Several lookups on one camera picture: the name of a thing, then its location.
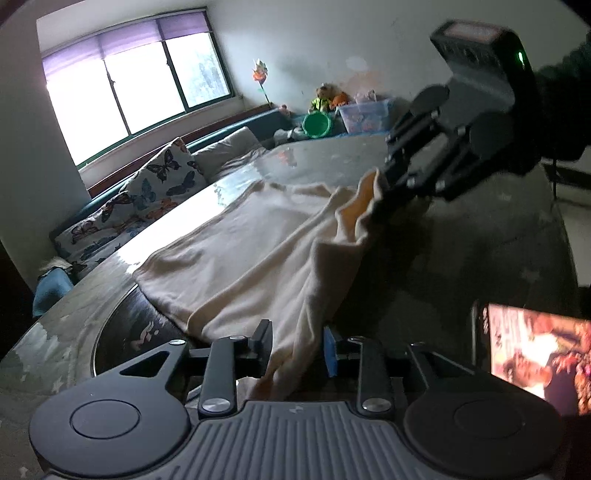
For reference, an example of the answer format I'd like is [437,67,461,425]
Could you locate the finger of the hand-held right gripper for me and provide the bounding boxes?
[383,108,455,163]
[369,135,472,217]

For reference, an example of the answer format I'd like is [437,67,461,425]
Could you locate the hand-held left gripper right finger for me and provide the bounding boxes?
[323,325,478,413]

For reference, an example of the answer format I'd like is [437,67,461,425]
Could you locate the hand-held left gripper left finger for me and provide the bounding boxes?
[119,318,274,414]

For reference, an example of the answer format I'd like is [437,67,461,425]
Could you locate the cream knit garment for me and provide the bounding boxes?
[133,170,394,401]

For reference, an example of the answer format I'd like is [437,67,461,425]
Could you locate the clear plastic storage box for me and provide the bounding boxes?
[336,98,394,136]

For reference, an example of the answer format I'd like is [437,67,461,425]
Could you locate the green plastic basin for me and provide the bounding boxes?
[302,112,334,140]

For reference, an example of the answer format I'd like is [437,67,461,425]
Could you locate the brown teddy bear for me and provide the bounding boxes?
[309,83,338,114]

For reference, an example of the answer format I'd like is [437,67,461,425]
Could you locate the round black induction cooktop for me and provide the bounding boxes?
[90,285,215,376]

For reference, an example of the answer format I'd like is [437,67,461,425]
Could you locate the colourful pinwheel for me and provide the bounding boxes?
[252,58,274,108]

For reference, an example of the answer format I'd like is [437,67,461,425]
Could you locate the teal sofa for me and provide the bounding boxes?
[48,108,296,280]

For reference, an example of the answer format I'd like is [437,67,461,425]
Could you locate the beige pillow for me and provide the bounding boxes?
[191,127,269,182]

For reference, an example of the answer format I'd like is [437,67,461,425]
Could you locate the smartphone with lit screen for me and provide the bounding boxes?
[470,299,591,417]

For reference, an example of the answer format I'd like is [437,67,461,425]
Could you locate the blue blanket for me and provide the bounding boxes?
[31,267,75,319]

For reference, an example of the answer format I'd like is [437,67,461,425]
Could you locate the green framed window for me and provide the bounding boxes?
[36,10,232,168]

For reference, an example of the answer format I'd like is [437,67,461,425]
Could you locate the purple roller blind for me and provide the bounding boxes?
[41,11,214,71]

